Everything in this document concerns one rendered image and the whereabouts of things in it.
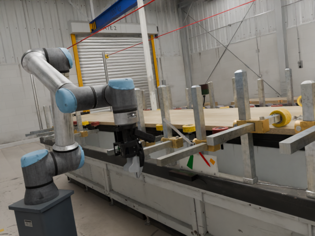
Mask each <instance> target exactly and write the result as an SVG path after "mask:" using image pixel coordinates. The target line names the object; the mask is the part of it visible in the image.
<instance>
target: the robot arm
mask: <svg viewBox="0 0 315 236"><path fill-rule="evenodd" d="M21 65H22V67H23V68H24V70H25V71H26V72H28V73H30V74H33V75H35V76H36V77H37V78H38V79H39V80H40V81H41V82H42V83H43V84H44V85H45V86H46V87H47V89H48V90H49V91H50V96H51V105H52V118H53V127H54V136H55V144H54V145H53V146H52V151H50V152H48V150H47V149H41V150H37V151H33V152H30V153H28V154H25V155H24V156H22V157H21V168H22V174H23V179H24V183H25V189H26V190H25V195H24V203H25V204H26V205H38V204H42V203H46V202H48V201H51V200H53V199H55V198H56V197H58V196H59V194H60V193H59V189H58V188H57V186H56V185H55V183H54V182H53V177H54V176H57V175H61V174H64V173H67V172H71V171H74V170H77V169H79V168H81V167H82V166H83V165H84V152H83V150H82V147H81V146H80V145H78V143H77V142H76V141H75V137H74V125H73V112H77V111H85V110H91V109H97V108H103V107H110V106H112V111H113V117H114V123H115V125H118V126H117V127H113V132H114V138H115V142H114V143H113V147H114V153H115V156H118V155H120V156H121V157H122V158H126V159H127V163H126V164H125V165H124V166H123V169H124V171H129V172H130V173H132V172H133V173H134V174H135V176H136V178H139V177H140V175H141V172H142V170H143V166H144V151H143V146H142V143H141V141H140V139H141V140H144V141H145V142H147V143H152V142H155V138H156V137H155V136H153V135H152V134H150V133H146V132H143V131H141V130H138V129H136V128H134V127H137V122H138V121H139V118H138V112H137V105H136V97H135V86H134V83H133V80H132V79H131V78H123V79H112V80H109V81H108V84H102V85H94V86H84V87H78V86H76V85H75V84H73V83H72V82H71V81H70V79H69V70H70V69H71V68H72V67H73V60H72V56H71V54H70V52H69V51H68V49H66V48H59V47H57V48H34V49H30V50H28V51H26V52H25V53H24V54H23V56H22V58H21ZM115 146H118V151H117V153H116V152H115ZM136 155H137V156H136Z"/></svg>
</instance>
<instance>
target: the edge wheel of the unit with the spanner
mask: <svg viewBox="0 0 315 236"><path fill-rule="evenodd" d="M225 130H228V127H225V126H222V127H215V128H213V129H212V134H216V133H219V132H222V131H225ZM221 149H224V147H223V145H221Z"/></svg>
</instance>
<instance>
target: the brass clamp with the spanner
mask: <svg viewBox="0 0 315 236"><path fill-rule="evenodd" d="M193 142H195V143H196V145H197V144H200V143H207V140H206V139H203V140H197V139H196V138H195V139H194V140H193ZM217 150H220V144H217V145H215V146H210V145H208V149H206V150H205V151H211V152H215V151H217Z"/></svg>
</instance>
